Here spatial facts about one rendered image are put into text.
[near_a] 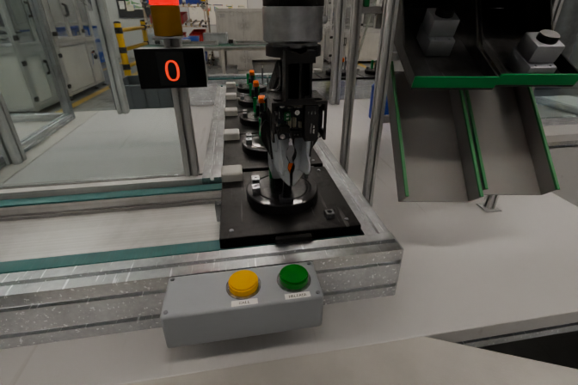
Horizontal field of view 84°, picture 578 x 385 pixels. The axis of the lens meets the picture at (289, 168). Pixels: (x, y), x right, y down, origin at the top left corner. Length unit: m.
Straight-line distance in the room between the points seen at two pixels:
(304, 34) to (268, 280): 0.33
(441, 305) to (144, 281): 0.47
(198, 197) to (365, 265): 0.39
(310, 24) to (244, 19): 7.45
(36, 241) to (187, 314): 0.39
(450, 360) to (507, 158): 0.39
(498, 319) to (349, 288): 0.24
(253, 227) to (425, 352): 0.32
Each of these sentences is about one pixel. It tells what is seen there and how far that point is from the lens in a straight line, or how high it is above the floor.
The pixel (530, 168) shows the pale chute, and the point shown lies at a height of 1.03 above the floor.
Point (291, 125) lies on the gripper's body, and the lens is 0.42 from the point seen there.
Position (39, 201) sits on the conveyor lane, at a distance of 0.84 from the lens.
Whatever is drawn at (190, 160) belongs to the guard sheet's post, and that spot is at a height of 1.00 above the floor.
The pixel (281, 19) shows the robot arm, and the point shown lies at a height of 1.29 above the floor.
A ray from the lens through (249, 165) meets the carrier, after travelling 0.77.
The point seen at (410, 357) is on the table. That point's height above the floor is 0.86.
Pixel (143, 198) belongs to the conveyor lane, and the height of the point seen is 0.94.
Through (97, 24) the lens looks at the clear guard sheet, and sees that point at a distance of 0.74.
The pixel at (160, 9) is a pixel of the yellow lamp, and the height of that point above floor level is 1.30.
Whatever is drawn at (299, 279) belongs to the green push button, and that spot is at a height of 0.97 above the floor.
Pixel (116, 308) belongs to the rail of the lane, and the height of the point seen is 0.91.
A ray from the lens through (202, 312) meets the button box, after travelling 0.46.
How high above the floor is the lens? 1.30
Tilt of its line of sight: 26 degrees down
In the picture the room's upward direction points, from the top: straight up
